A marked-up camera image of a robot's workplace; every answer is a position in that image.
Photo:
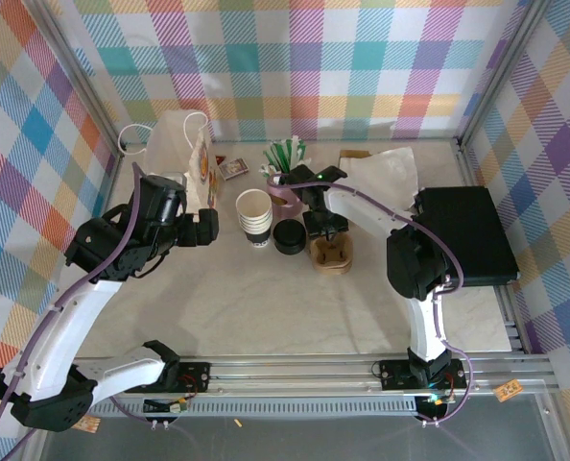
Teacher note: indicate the white paper napkin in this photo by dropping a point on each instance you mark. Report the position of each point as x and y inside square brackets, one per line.
[386, 173]

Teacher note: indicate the white paper takeout bag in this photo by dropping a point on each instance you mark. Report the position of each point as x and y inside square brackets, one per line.
[170, 144]

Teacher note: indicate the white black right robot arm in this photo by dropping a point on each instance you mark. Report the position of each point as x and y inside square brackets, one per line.
[362, 206]

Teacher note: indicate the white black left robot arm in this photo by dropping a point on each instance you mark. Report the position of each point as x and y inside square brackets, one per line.
[69, 326]

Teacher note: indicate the stack of black lids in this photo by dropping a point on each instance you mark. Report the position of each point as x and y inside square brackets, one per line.
[289, 235]

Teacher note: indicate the pink straw holder cup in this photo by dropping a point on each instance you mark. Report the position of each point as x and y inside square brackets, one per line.
[280, 199]

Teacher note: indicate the stack of paper cups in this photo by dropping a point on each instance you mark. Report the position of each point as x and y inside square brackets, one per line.
[254, 206]

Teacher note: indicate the green white wrapped straw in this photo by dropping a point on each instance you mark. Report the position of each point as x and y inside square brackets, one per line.
[268, 172]
[275, 158]
[305, 152]

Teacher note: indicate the brown cardboard napkin box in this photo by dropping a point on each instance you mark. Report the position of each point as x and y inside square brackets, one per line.
[349, 154]

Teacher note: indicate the small colourful card box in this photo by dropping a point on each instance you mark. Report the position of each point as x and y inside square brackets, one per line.
[233, 169]

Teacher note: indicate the red black triangle sticker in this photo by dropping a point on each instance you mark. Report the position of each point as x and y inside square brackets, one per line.
[219, 159]

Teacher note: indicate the black hard case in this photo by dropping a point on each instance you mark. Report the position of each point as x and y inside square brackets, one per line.
[467, 235]

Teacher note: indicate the small green power connector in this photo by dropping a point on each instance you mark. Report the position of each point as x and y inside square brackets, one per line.
[179, 407]

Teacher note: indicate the orange tag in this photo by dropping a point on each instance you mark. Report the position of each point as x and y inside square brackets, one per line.
[509, 390]
[88, 425]

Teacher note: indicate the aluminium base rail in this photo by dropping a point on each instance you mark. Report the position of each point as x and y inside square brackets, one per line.
[290, 374]

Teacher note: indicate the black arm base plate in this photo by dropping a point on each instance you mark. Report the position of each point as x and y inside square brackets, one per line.
[194, 377]
[395, 374]

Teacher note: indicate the aluminium frame post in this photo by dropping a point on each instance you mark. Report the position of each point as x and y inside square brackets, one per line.
[501, 72]
[74, 77]

